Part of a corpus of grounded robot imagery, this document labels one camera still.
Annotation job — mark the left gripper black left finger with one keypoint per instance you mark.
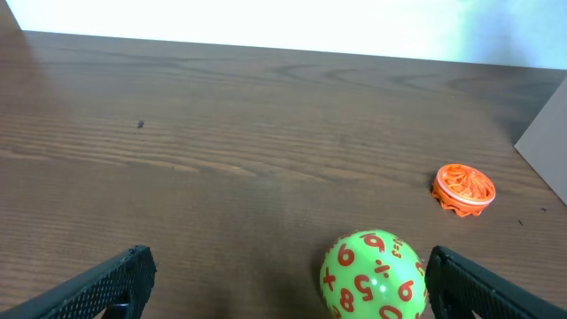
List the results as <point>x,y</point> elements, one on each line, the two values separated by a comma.
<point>117,288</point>

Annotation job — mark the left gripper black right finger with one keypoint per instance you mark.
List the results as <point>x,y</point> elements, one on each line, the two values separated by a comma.
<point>462,289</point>

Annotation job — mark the green ball with red numbers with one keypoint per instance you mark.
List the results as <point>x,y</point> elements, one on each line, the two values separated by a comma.
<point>370,274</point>

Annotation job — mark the orange round plastic toy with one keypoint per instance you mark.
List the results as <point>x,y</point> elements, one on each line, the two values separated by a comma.
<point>463,189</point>

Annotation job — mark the white cardboard box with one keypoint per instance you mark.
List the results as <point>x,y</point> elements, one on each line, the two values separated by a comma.
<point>543,145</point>

